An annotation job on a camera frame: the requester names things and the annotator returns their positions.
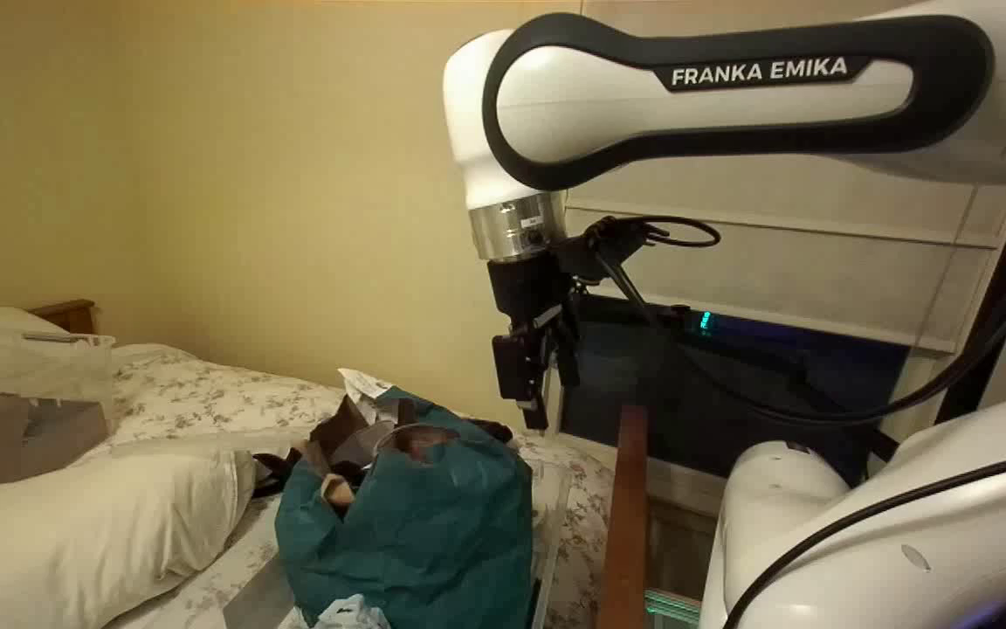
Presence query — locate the black monitor screen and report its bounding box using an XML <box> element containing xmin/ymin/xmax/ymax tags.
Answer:
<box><xmin>554</xmin><ymin>289</ymin><xmax>916</xmax><ymax>487</ymax></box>

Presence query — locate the clear plastic wrap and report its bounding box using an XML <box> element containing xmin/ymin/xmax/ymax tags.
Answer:
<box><xmin>311</xmin><ymin>590</ymin><xmax>399</xmax><ymax>629</ymax></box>

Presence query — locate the floral white bedspread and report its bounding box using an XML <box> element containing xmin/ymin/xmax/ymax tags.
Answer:
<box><xmin>94</xmin><ymin>338</ymin><xmax>623</xmax><ymax>629</ymax></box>

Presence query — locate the brown wooden post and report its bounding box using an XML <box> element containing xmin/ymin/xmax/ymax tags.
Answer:
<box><xmin>595</xmin><ymin>400</ymin><xmax>652</xmax><ymax>629</ymax></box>

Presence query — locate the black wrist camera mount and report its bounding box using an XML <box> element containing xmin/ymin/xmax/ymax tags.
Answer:
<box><xmin>549</xmin><ymin>212</ymin><xmax>652</xmax><ymax>285</ymax></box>

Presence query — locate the wooden headboard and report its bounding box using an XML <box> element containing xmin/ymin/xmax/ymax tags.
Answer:
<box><xmin>25</xmin><ymin>298</ymin><xmax>102</xmax><ymax>338</ymax></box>

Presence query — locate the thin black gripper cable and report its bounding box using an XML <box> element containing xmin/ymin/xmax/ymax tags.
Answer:
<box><xmin>576</xmin><ymin>212</ymin><xmax>1006</xmax><ymax>431</ymax></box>

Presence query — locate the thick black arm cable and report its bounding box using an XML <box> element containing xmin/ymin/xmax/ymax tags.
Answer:
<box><xmin>719</xmin><ymin>444</ymin><xmax>1006</xmax><ymax>629</ymax></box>

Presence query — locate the teal fabric bag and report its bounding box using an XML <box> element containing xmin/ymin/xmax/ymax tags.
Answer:
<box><xmin>271</xmin><ymin>390</ymin><xmax>538</xmax><ymax>629</ymax></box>

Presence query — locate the large white pillow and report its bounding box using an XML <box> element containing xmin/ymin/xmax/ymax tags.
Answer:
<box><xmin>0</xmin><ymin>434</ymin><xmax>261</xmax><ymax>629</ymax></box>

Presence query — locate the small teal object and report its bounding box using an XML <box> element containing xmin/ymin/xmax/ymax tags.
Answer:
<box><xmin>644</xmin><ymin>586</ymin><xmax>704</xmax><ymax>629</ymax></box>

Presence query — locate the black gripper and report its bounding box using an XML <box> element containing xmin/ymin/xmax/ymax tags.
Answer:
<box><xmin>485</xmin><ymin>247</ymin><xmax>584</xmax><ymax>434</ymax></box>

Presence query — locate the white window shutter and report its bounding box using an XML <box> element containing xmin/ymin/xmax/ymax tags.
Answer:
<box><xmin>552</xmin><ymin>0</ymin><xmax>1006</xmax><ymax>361</ymax></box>

